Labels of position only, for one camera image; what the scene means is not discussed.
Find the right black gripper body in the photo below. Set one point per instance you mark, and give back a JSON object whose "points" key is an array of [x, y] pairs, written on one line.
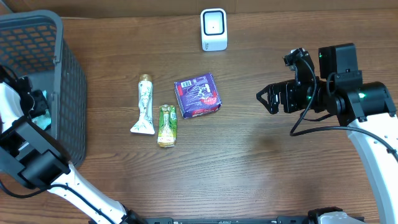
{"points": [[296, 96]]}

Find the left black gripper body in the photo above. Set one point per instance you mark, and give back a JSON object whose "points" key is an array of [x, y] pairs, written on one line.
{"points": [[31, 101]]}

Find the teal package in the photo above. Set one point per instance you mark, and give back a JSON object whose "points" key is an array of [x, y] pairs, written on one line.
{"points": [[45, 119]]}

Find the purple snack package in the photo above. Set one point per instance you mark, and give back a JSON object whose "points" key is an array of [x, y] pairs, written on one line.
{"points": [[197, 96]]}

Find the green yellow snack pouch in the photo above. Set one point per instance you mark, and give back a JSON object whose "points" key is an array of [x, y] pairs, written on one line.
{"points": [[167, 134]]}

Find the white tube with gold cap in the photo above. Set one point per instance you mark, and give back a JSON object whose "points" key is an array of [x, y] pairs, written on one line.
{"points": [[144, 125]]}

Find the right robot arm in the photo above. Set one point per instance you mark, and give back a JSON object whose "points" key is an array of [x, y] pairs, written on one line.
{"points": [[338, 99]]}

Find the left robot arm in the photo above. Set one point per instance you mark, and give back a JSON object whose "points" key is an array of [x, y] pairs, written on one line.
{"points": [[39, 162]]}

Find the grey plastic basket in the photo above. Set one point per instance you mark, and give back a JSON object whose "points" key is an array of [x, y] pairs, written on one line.
{"points": [[33, 46]]}

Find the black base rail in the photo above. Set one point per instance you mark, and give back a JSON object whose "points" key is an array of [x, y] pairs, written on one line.
{"points": [[277, 220]]}

